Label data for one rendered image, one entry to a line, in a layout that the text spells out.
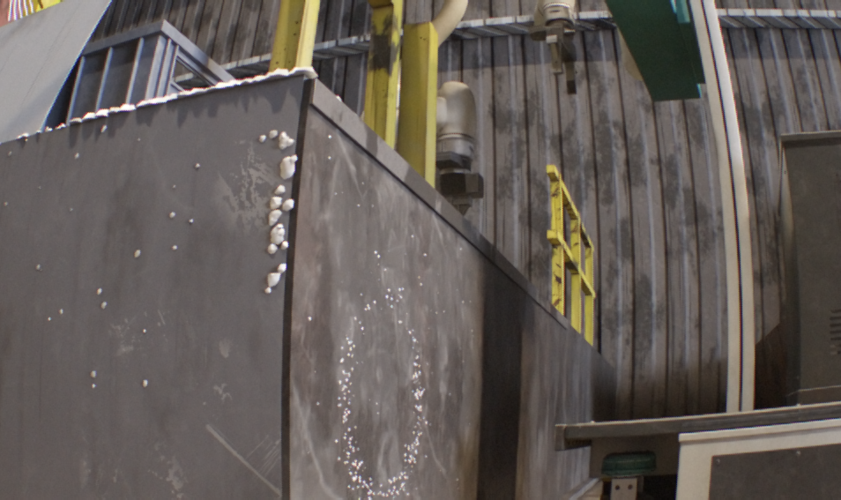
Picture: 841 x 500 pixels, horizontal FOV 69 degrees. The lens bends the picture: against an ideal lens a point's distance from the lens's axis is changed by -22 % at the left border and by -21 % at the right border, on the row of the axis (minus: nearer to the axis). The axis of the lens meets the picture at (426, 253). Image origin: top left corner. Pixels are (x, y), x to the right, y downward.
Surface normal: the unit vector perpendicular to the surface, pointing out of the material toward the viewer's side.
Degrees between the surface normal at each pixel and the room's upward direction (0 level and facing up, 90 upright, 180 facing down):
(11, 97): 72
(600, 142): 90
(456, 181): 90
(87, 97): 90
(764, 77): 90
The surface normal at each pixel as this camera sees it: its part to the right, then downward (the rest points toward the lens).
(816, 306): -0.44, -0.22
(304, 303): 0.95, -0.04
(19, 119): -0.25, -0.51
